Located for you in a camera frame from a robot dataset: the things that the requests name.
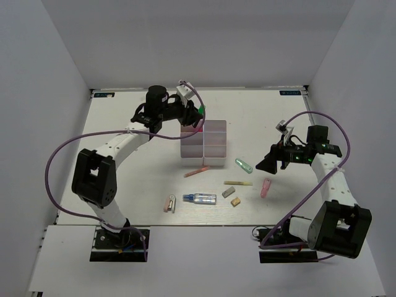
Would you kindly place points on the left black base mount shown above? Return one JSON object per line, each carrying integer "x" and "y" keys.
{"x": 124, "y": 247}

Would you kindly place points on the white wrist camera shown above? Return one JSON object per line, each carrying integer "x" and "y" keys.
{"x": 184, "y": 92}
{"x": 285, "y": 130}

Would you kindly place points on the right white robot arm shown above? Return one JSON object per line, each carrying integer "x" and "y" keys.
{"x": 340, "y": 226}

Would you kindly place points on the tan eraser block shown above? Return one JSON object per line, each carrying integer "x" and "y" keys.
{"x": 236, "y": 201}

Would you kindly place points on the green black highlighter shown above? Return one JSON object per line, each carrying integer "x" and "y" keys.
{"x": 198, "y": 116}

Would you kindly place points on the blue table label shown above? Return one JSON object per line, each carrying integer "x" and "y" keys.
{"x": 290, "y": 93}
{"x": 104, "y": 95}

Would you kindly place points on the pink translucent correction tape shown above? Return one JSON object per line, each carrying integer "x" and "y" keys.
{"x": 265, "y": 188}

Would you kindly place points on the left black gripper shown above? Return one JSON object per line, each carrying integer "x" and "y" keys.
{"x": 189, "y": 114}

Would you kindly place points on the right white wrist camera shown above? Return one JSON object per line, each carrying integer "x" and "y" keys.
{"x": 285, "y": 130}

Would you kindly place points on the yellow thin marker pen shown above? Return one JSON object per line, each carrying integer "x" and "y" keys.
{"x": 238, "y": 183}

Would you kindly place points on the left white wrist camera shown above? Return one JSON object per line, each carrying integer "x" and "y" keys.
{"x": 184, "y": 92}

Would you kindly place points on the green translucent correction tape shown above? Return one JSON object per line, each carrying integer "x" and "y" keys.
{"x": 243, "y": 165}

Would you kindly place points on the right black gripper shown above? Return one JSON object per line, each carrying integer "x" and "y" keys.
{"x": 278, "y": 152}

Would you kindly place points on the blue clear spray bottle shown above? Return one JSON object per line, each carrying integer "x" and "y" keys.
{"x": 200, "y": 198}

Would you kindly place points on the right white compartment organizer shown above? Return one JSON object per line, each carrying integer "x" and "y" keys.
{"x": 215, "y": 142}

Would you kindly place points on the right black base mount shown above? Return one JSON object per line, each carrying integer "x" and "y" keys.
{"x": 288, "y": 244}

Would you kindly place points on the right blue table label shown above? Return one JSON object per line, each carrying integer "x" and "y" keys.
{"x": 290, "y": 93}

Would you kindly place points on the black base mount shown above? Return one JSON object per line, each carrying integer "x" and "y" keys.
{"x": 124, "y": 247}
{"x": 288, "y": 244}

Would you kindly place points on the left white compartment organizer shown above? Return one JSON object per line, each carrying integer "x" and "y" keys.
{"x": 191, "y": 148}

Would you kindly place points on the pink white stapler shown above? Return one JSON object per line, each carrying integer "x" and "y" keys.
{"x": 170, "y": 204}

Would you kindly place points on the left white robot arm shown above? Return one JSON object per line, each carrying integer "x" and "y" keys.
{"x": 95, "y": 174}

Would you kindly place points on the white compartment organizer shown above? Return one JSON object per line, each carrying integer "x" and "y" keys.
{"x": 215, "y": 142}
{"x": 191, "y": 148}

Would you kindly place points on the grey eraser block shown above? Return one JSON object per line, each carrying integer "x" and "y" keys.
{"x": 228, "y": 192}

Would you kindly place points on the left blue table label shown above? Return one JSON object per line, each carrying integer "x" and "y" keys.
{"x": 104, "y": 95}

